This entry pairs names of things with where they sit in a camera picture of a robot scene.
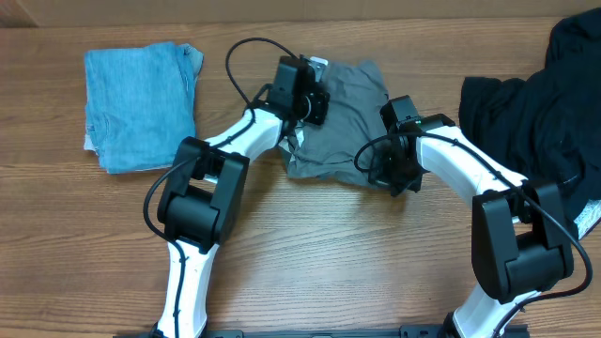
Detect grey shorts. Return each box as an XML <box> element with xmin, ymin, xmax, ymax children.
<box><xmin>279</xmin><ymin>60</ymin><xmax>389</xmax><ymax>187</ymax></box>

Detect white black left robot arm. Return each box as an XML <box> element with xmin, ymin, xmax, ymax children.
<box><xmin>150</xmin><ymin>82</ymin><xmax>330</xmax><ymax>337</ymax></box>

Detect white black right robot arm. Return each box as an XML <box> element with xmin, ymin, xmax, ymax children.
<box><xmin>367</xmin><ymin>114</ymin><xmax>578</xmax><ymax>337</ymax></box>

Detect black garment pile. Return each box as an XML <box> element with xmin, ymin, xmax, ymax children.
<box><xmin>458</xmin><ymin>8</ymin><xmax>600</xmax><ymax>225</ymax></box>

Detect folded blue denim jeans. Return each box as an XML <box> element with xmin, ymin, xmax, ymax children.
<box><xmin>84</xmin><ymin>41</ymin><xmax>204</xmax><ymax>175</ymax></box>

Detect white patterned garment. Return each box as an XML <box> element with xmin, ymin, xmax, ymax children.
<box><xmin>575</xmin><ymin>200</ymin><xmax>601</xmax><ymax>239</ymax></box>

